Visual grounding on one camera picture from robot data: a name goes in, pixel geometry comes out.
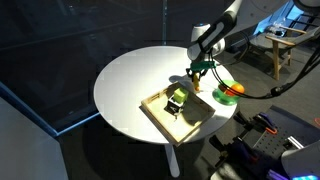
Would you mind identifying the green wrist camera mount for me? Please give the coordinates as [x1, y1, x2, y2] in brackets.
[190, 60, 217, 72]

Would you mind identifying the wooden armchair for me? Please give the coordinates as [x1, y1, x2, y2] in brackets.
[246, 19, 320, 81]

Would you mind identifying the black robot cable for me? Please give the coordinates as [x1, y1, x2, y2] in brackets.
[208, 43, 320, 100]

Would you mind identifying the purple orange bar clamp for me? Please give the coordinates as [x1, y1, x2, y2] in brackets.
[233, 111, 278, 136]
[209, 134, 260, 168]

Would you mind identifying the black white checkered cube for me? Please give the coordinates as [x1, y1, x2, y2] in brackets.
[163, 96, 188, 118]

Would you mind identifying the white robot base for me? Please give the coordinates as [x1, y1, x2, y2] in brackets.
[280, 139, 320, 180]

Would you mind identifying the white table pedestal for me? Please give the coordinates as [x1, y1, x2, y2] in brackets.
[164, 142, 181, 179]

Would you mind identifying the light green cube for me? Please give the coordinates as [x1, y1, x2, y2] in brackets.
[172, 87, 190, 104]

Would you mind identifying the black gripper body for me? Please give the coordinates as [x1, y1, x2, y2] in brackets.
[185, 67, 209, 79]

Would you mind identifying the blue floor rail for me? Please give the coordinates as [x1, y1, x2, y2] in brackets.
[0, 81, 101, 138]

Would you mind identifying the toy orange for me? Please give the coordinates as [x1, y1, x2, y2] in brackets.
[226, 83, 246, 97]

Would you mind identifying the green plastic bowl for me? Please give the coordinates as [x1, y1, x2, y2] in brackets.
[212, 79, 245, 107]

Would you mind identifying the wooden tray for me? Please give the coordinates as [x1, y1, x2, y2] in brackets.
[140, 81, 216, 147]

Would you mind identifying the aluminium extrusion bar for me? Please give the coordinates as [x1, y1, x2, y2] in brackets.
[287, 135, 305, 150]
[266, 168, 289, 180]

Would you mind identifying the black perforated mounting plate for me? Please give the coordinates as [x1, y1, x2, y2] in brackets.
[239, 105, 320, 180]

